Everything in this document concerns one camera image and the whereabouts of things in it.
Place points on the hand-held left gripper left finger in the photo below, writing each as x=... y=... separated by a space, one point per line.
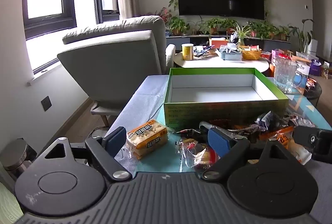
x=114 y=139

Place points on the spider plant in vase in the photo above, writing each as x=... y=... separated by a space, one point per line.
x=241 y=31

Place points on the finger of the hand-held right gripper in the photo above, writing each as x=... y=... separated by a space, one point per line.
x=308 y=138

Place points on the white round table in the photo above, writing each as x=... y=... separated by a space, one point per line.
x=202 y=64

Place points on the green cardboard box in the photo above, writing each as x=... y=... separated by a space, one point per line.
x=220 y=112

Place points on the row of potted plants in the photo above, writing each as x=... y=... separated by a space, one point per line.
x=179 y=25

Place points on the white box with blue logo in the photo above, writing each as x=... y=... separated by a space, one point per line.
x=302 y=66

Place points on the clear glass mug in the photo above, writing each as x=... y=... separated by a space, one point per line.
x=285 y=73

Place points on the woven basket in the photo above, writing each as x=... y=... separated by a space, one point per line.
x=250 y=55

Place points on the dark round side table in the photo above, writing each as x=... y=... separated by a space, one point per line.
x=315 y=94

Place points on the low television cabinet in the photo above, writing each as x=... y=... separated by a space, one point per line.
x=275 y=44

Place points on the grey storage tray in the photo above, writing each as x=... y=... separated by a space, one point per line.
x=229 y=55

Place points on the pile of assorted snack packets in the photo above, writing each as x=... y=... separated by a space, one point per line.
x=275 y=135

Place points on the white air purifier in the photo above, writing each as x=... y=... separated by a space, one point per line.
x=313 y=47

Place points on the pink box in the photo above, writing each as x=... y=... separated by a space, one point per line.
x=281 y=55

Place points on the yellow canister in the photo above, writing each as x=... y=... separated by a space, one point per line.
x=187 y=52

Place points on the dark metal cylinder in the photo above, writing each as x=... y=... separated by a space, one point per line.
x=15 y=156

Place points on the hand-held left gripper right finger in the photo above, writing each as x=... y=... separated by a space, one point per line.
x=219 y=139

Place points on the orange tissue box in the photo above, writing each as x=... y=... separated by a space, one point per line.
x=216 y=42

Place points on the orange cracker packet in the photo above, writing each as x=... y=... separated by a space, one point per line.
x=147 y=135

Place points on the red flower arrangement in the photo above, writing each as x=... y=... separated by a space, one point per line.
x=163 y=15

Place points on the purple gift bag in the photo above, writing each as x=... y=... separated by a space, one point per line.
x=315 y=68

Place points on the tall leafy floor plant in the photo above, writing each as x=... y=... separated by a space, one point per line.
x=303 y=37

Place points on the clear pastry packet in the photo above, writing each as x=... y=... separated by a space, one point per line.
x=198 y=157

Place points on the white cloth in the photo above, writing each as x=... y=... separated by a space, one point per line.
x=140 y=99

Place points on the grey armchair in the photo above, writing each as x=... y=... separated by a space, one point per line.
x=111 y=65

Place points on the dark wall outlet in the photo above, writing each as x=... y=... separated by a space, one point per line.
x=46 y=104

